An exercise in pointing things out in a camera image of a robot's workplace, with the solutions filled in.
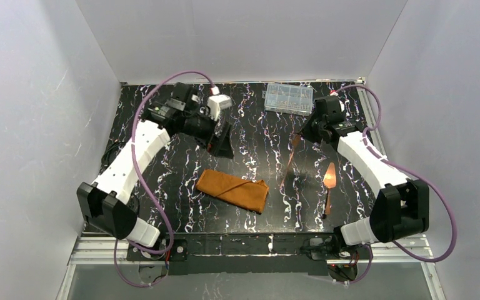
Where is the copper cake server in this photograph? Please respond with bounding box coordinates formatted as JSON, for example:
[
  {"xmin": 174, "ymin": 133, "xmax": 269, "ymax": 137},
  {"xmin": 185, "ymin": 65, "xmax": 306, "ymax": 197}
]
[{"xmin": 322, "ymin": 162, "xmax": 337, "ymax": 219}]

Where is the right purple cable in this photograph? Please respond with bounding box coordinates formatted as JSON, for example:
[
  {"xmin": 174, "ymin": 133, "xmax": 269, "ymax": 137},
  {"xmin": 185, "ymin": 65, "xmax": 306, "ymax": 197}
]
[{"xmin": 330, "ymin": 84, "xmax": 459, "ymax": 286}]

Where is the copper fork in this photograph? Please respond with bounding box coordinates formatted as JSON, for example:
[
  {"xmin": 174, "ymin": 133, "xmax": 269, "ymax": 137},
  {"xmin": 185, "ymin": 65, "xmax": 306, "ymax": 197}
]
[{"xmin": 279, "ymin": 132, "xmax": 301, "ymax": 188}]

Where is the clear plastic parts box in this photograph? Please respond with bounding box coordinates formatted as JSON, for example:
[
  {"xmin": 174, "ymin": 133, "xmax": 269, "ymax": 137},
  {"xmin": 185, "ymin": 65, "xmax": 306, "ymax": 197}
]
[{"xmin": 262, "ymin": 82, "xmax": 314, "ymax": 116}]

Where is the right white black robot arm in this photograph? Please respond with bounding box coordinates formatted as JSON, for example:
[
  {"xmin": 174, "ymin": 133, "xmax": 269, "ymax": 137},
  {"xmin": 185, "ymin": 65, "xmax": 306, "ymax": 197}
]
[{"xmin": 299, "ymin": 96, "xmax": 430, "ymax": 250}]

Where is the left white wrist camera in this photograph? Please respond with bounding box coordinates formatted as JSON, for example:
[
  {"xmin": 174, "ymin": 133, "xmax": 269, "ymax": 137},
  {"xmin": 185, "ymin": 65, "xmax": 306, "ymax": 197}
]
[{"xmin": 207, "ymin": 86, "xmax": 233, "ymax": 121}]

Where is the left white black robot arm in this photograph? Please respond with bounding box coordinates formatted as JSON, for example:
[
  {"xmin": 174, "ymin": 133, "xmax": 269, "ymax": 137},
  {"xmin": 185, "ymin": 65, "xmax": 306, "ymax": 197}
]
[{"xmin": 76, "ymin": 82, "xmax": 234, "ymax": 250}]

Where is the orange cloth napkin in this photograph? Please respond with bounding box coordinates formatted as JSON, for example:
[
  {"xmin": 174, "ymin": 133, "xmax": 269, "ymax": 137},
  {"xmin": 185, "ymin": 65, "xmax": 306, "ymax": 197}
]
[{"xmin": 196, "ymin": 169, "xmax": 269, "ymax": 214}]

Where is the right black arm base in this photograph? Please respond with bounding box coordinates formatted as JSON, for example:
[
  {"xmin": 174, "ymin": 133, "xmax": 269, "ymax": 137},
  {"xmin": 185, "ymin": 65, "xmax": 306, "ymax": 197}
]
[{"xmin": 302, "ymin": 234, "xmax": 373, "ymax": 261}]

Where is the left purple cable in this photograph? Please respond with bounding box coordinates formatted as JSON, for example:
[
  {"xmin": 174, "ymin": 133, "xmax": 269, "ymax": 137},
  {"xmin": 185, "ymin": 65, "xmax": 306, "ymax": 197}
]
[{"xmin": 112, "ymin": 70, "xmax": 220, "ymax": 289}]

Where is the purple cable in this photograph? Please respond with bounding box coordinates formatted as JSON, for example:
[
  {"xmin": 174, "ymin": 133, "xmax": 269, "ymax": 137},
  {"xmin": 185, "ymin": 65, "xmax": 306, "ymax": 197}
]
[
  {"xmin": 112, "ymin": 70, "xmax": 220, "ymax": 289},
  {"xmin": 330, "ymin": 84, "xmax": 459, "ymax": 286}
]

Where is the aluminium frame rail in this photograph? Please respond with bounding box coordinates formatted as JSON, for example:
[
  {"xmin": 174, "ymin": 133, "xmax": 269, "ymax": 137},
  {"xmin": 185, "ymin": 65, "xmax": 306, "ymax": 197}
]
[{"xmin": 57, "ymin": 234, "xmax": 445, "ymax": 299}]

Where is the black coiled cable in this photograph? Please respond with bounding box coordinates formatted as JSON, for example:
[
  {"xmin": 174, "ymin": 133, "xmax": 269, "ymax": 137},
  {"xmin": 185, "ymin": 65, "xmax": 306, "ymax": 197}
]
[{"xmin": 100, "ymin": 142, "xmax": 125, "ymax": 171}]

